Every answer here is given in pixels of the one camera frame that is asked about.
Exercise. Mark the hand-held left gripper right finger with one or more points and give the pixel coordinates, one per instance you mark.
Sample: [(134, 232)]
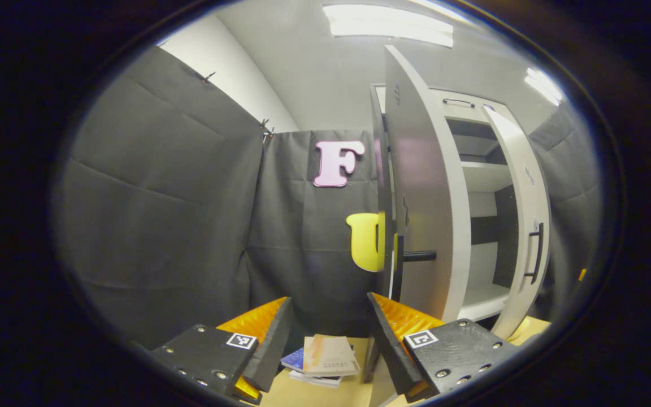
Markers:
[(387, 345)]

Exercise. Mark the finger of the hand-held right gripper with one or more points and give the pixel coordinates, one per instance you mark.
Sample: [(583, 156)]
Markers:
[(582, 275)]

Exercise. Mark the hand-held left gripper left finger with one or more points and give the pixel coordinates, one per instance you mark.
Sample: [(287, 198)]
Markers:
[(272, 339)]

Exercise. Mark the white cabinet door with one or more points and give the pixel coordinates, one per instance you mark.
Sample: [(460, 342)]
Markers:
[(523, 186), (424, 186)]

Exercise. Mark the white and dark cabinet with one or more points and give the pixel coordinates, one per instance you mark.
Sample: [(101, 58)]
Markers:
[(486, 175)]

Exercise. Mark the white cabinet drawer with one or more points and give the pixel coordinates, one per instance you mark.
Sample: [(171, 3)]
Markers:
[(467, 104)]

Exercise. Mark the blue cover book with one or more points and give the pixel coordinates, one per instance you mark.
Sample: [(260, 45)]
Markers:
[(293, 359)]

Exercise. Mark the cream cover book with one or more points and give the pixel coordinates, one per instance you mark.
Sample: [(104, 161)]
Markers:
[(330, 356)]

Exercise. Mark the white cover book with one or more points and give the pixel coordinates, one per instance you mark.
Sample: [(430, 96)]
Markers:
[(317, 381)]

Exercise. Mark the black backdrop cloth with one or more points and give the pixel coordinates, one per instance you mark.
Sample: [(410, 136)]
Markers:
[(161, 198), (577, 186)]

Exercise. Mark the narrow ceiling light strip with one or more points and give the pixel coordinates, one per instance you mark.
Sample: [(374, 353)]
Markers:
[(545, 86)]

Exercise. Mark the large ceiling light panel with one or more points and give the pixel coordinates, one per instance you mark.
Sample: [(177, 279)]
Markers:
[(387, 25)]

